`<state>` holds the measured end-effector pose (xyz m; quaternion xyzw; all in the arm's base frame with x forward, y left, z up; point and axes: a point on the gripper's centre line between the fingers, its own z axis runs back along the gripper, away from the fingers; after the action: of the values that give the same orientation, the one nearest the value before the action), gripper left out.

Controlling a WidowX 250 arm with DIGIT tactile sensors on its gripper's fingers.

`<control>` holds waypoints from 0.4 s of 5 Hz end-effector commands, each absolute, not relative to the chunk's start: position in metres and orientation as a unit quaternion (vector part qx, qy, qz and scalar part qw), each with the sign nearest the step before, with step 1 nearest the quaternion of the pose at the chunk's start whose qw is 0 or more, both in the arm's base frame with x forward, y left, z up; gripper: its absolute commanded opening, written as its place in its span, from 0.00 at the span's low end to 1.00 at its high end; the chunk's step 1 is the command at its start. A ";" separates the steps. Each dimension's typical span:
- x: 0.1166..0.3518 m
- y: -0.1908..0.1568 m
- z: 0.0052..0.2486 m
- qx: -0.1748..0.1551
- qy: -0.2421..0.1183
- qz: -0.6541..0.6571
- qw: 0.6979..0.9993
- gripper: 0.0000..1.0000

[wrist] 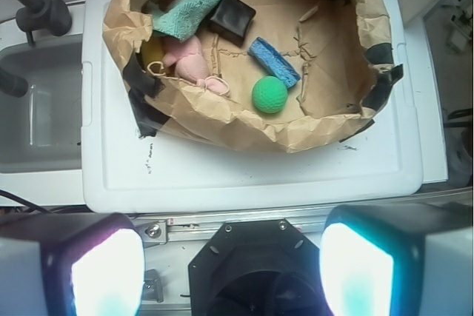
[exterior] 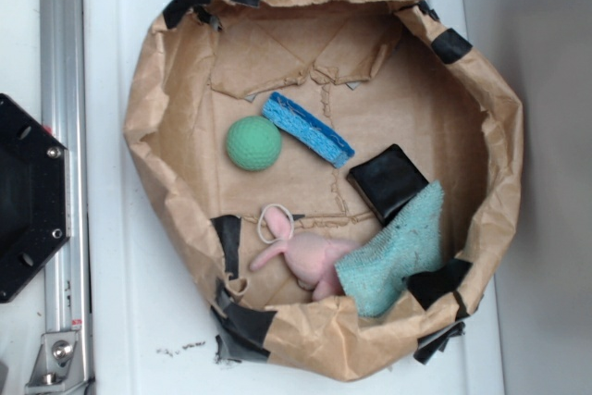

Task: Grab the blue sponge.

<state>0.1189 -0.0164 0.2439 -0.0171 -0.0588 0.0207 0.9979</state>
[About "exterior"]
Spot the aluminium rail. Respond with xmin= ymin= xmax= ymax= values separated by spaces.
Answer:
xmin=40 ymin=0 xmax=93 ymax=375

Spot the teal microfiber cloth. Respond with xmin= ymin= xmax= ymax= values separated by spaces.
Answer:
xmin=336 ymin=180 xmax=444 ymax=317

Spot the blue sponge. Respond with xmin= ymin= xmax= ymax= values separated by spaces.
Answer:
xmin=262 ymin=92 xmax=355 ymax=168

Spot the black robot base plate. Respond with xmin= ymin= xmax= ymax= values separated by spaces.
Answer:
xmin=1 ymin=94 xmax=69 ymax=303

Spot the metal corner bracket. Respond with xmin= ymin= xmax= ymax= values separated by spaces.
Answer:
xmin=24 ymin=330 xmax=88 ymax=394

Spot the green foam golf ball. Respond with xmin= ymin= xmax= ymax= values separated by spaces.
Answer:
xmin=226 ymin=116 xmax=282 ymax=171

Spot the black square block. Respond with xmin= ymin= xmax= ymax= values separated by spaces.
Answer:
xmin=347 ymin=144 xmax=428 ymax=226

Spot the brown paper bag bin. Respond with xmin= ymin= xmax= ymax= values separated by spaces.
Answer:
xmin=124 ymin=0 xmax=524 ymax=381

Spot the white rubber band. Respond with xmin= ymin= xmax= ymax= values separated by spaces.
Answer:
xmin=256 ymin=204 xmax=295 ymax=245

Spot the pink plush bunny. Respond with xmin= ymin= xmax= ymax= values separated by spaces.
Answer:
xmin=249 ymin=212 xmax=361 ymax=302

